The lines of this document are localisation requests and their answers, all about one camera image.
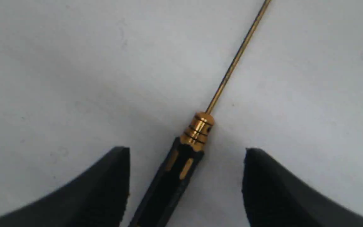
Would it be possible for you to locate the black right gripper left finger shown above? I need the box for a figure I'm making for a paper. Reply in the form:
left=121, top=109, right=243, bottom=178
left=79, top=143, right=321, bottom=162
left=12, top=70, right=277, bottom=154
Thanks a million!
left=0, top=147, right=130, bottom=227

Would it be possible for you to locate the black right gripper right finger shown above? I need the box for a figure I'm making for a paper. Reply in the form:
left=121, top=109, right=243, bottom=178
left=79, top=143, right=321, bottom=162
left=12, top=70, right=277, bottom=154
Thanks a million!
left=242, top=148, right=363, bottom=227

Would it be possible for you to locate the black gold precision screwdriver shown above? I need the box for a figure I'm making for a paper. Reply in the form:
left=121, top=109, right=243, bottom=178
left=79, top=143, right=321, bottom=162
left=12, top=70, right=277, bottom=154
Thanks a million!
left=129, top=0, right=271, bottom=227

